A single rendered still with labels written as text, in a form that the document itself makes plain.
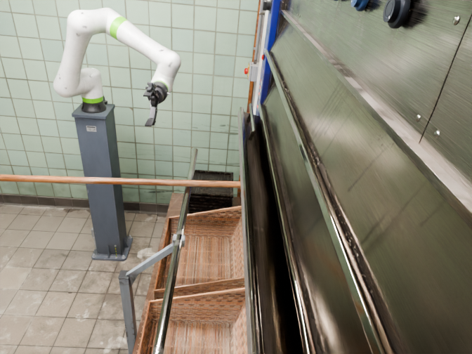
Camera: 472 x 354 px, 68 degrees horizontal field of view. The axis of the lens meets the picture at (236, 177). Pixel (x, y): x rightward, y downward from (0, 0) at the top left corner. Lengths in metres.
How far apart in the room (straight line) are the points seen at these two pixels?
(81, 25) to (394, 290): 1.76
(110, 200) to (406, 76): 2.29
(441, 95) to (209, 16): 2.25
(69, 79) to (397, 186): 1.86
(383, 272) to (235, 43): 2.29
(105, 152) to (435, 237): 2.15
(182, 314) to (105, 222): 1.20
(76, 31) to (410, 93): 1.66
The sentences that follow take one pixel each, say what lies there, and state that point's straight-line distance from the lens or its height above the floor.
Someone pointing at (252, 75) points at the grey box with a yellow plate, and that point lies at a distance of 2.34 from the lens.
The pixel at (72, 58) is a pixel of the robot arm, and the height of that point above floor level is 1.57.
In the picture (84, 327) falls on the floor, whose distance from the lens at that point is 2.61.
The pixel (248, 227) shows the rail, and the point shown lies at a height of 1.44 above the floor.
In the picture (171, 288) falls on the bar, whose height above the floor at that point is 1.17.
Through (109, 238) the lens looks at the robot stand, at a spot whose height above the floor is 0.20.
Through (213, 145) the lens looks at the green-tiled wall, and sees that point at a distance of 2.92.
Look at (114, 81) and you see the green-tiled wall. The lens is 2.85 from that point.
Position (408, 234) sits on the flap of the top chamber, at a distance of 0.49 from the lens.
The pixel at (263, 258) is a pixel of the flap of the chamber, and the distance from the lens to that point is 0.95.
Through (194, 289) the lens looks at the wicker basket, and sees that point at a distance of 1.73.
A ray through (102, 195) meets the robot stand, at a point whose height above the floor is 0.60.
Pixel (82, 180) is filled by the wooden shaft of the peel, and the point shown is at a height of 1.20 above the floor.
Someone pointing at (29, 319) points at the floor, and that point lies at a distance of 2.76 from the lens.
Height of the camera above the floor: 2.08
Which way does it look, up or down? 32 degrees down
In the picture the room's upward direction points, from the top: 6 degrees clockwise
